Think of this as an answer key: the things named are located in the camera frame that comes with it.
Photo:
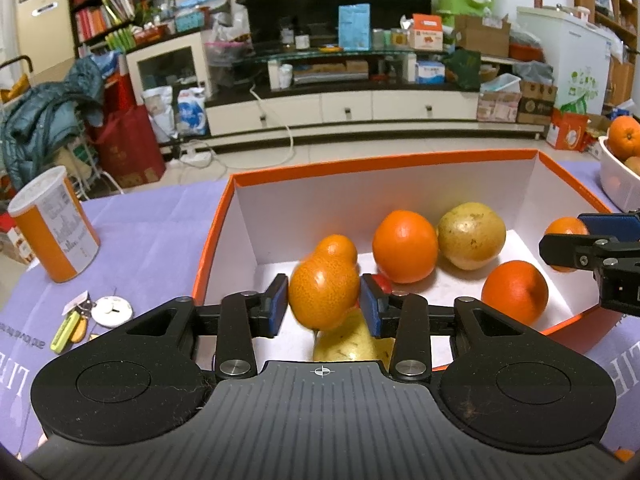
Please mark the speckled yellow pear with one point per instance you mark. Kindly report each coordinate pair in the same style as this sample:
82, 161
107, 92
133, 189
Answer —
472, 235

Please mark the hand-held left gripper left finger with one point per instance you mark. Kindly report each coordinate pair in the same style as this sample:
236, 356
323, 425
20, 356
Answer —
277, 310

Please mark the smooth yellow pear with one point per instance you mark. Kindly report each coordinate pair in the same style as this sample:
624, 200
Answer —
345, 345

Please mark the orange cardboard box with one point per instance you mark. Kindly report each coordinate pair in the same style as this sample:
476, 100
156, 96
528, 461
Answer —
310, 210

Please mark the orange canister with white lid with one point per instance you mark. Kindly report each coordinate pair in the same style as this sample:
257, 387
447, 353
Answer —
55, 230

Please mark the silver media player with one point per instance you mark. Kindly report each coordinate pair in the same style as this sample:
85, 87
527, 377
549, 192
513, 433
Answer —
330, 74

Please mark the orange and white box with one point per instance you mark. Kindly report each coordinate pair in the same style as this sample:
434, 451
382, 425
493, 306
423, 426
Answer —
426, 35

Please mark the clear plastic container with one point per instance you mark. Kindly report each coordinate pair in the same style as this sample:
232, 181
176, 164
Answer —
500, 82

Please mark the white plastic bag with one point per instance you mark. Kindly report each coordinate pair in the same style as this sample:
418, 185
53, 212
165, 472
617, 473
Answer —
159, 112

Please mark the large orange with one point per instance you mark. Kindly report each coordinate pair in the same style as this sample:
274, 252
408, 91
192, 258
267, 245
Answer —
625, 137
515, 292
405, 247

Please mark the white power strip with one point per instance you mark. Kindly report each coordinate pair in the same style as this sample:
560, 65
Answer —
196, 158

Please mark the dark green bag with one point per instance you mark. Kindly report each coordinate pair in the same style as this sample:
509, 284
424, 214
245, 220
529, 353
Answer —
462, 70

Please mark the white jar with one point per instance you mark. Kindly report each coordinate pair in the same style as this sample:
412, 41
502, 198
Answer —
280, 75

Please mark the blue and white tissue box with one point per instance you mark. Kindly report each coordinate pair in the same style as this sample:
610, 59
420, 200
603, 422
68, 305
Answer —
430, 72

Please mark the red shopping bag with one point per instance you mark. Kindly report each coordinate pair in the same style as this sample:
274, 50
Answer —
130, 145

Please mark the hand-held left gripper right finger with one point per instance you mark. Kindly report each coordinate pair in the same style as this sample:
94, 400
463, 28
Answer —
371, 310

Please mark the white chest freezer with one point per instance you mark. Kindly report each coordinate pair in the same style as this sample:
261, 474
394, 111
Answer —
565, 60

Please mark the wooden shelving unit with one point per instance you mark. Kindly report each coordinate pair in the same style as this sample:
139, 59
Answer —
612, 10

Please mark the white round disc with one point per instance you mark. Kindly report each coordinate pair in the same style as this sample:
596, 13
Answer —
112, 311

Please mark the beige standing air conditioner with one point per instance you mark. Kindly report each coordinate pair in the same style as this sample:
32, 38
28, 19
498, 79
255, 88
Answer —
42, 15

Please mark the purple floral tablecloth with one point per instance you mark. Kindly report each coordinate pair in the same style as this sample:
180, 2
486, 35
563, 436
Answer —
150, 240

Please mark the small orange tool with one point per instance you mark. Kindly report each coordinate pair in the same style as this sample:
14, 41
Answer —
80, 327

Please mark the blue and white bag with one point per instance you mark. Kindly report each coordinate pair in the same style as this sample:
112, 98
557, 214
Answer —
191, 112

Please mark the blue padded jacket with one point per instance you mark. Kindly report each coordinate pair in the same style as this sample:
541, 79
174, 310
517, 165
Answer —
45, 120

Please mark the printed carton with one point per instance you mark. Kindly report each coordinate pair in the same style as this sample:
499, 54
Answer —
497, 107

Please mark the orange gift carton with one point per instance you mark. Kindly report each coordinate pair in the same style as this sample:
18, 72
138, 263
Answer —
567, 132

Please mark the small red tomato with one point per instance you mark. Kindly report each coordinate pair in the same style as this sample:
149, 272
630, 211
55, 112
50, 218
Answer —
384, 282

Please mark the white television cabinet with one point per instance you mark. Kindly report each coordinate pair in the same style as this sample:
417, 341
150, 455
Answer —
350, 107

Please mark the white glass-door cabinet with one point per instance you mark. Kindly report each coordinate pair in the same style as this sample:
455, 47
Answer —
167, 72

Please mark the brown cardboard box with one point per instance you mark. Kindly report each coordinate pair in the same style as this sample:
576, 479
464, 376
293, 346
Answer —
482, 37

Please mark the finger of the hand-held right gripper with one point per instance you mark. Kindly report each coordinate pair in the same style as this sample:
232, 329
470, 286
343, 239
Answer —
570, 252
612, 224

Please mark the white colander bowl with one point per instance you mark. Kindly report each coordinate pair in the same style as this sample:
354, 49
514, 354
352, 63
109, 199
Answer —
617, 185

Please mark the small mandarin orange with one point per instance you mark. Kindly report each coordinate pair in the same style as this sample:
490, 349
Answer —
340, 247
562, 227
322, 295

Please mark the black bookshelf with books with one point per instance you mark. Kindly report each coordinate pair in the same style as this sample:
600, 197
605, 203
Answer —
105, 10

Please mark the light blue upright box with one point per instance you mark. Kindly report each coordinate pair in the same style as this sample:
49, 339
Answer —
355, 27

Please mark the brown carton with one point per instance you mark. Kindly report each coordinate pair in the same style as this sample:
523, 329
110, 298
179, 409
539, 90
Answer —
537, 105

